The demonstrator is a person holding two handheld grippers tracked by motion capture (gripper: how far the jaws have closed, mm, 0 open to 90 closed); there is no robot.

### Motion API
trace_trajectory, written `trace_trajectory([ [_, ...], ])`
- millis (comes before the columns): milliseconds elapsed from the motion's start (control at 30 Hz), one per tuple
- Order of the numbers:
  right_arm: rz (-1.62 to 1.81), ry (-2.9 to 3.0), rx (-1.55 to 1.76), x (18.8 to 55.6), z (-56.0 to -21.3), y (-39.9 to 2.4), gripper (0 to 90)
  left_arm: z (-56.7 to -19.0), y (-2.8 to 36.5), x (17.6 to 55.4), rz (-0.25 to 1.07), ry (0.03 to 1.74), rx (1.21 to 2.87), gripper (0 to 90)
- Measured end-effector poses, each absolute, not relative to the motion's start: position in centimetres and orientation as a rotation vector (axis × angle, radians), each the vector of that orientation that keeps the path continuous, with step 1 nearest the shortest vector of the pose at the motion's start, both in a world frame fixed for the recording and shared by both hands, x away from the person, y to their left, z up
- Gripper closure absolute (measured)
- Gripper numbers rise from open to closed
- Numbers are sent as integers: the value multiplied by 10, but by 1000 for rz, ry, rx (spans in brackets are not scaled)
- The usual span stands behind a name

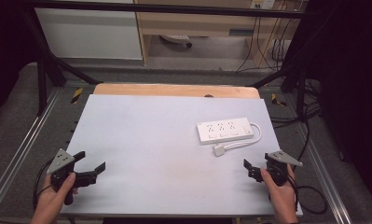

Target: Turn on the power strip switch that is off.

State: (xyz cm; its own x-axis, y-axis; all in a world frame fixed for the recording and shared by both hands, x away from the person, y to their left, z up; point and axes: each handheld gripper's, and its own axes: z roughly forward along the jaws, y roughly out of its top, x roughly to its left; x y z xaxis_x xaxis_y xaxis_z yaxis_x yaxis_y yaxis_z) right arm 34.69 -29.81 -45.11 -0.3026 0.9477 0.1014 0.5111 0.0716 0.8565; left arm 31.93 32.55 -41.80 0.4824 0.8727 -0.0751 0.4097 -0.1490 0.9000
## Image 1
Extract white chair base with caster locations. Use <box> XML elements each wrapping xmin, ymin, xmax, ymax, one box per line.
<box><xmin>159</xmin><ymin>34</ymin><xmax>194</xmax><ymax>49</ymax></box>

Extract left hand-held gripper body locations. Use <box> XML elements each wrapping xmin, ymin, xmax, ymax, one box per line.
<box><xmin>47</xmin><ymin>148</ymin><xmax>98</xmax><ymax>206</ymax></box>

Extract black metal frame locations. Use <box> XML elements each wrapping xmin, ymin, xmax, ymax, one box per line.
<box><xmin>20</xmin><ymin>0</ymin><xmax>312</xmax><ymax>118</ymax></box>

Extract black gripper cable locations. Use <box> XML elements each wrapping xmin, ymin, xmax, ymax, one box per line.
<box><xmin>32</xmin><ymin>159</ymin><xmax>55</xmax><ymax>210</ymax></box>
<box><xmin>285</xmin><ymin>166</ymin><xmax>328</xmax><ymax>216</ymax></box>

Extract black hanging cables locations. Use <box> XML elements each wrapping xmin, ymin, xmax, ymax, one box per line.
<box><xmin>235</xmin><ymin>13</ymin><xmax>292</xmax><ymax>73</ymax></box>

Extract white wall socket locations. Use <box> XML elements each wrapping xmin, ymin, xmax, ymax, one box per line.
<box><xmin>249</xmin><ymin>0</ymin><xmax>276</xmax><ymax>10</ymax></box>

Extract yellow black hazard tape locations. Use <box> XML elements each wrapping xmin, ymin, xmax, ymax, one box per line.
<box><xmin>70</xmin><ymin>87</ymin><xmax>84</xmax><ymax>105</ymax></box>
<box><xmin>270</xmin><ymin>92</ymin><xmax>288</xmax><ymax>107</ymax></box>

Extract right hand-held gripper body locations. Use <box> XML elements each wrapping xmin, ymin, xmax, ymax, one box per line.
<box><xmin>252</xmin><ymin>150</ymin><xmax>303</xmax><ymax>188</ymax></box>

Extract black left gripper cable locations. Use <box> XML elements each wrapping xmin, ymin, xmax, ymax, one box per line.
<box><xmin>32</xmin><ymin>159</ymin><xmax>55</xmax><ymax>210</ymax></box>

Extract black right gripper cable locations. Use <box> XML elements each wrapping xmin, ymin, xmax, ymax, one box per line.
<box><xmin>285</xmin><ymin>166</ymin><xmax>328</xmax><ymax>216</ymax></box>

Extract wooden table board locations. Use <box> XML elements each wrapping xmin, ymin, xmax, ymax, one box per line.
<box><xmin>92</xmin><ymin>82</ymin><xmax>261</xmax><ymax>100</ymax></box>

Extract person's left hand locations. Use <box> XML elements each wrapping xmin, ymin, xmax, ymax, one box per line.
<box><xmin>30</xmin><ymin>172</ymin><xmax>77</xmax><ymax>224</ymax></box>

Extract white power strip cable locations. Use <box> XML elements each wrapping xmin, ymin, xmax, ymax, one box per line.
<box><xmin>223</xmin><ymin>122</ymin><xmax>263</xmax><ymax>152</ymax></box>

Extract black curtain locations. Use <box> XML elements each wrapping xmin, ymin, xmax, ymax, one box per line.
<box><xmin>0</xmin><ymin>0</ymin><xmax>40</xmax><ymax>122</ymax></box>
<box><xmin>303</xmin><ymin>0</ymin><xmax>372</xmax><ymax>206</ymax></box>

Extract white plug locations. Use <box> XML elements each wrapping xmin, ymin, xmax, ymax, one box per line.
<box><xmin>213</xmin><ymin>144</ymin><xmax>227</xmax><ymax>158</ymax></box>

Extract white power strip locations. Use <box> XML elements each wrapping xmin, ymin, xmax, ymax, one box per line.
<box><xmin>196</xmin><ymin>117</ymin><xmax>255</xmax><ymax>146</ymax></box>

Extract person's right hand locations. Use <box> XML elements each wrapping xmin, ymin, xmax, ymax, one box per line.
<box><xmin>260</xmin><ymin>167</ymin><xmax>299</xmax><ymax>224</ymax></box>

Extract aluminium rail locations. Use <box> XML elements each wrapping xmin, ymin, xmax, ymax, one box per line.
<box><xmin>294</xmin><ymin>122</ymin><xmax>353</xmax><ymax>224</ymax></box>
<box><xmin>0</xmin><ymin>88</ymin><xmax>62</xmax><ymax>214</ymax></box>

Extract black floor cables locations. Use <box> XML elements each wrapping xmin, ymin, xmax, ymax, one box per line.
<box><xmin>269</xmin><ymin>77</ymin><xmax>323</xmax><ymax>164</ymax></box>

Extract white cabinet panel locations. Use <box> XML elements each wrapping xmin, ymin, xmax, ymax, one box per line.
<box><xmin>34</xmin><ymin>7</ymin><xmax>144</xmax><ymax>61</ymax></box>

